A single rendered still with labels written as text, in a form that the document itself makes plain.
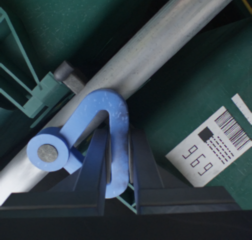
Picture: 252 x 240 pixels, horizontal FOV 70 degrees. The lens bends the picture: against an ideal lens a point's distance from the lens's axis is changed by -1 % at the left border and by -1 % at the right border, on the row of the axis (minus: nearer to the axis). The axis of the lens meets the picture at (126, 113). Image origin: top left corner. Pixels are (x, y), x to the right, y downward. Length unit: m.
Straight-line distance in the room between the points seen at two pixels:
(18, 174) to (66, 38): 0.13
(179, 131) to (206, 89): 0.05
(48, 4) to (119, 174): 0.16
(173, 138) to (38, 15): 0.18
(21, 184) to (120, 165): 0.10
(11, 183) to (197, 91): 0.20
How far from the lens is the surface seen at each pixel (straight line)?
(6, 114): 0.24
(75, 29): 0.19
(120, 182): 0.17
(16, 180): 0.21
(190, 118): 0.20
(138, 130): 0.15
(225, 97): 0.22
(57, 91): 0.17
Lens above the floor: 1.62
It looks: 10 degrees up
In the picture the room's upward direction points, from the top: 133 degrees counter-clockwise
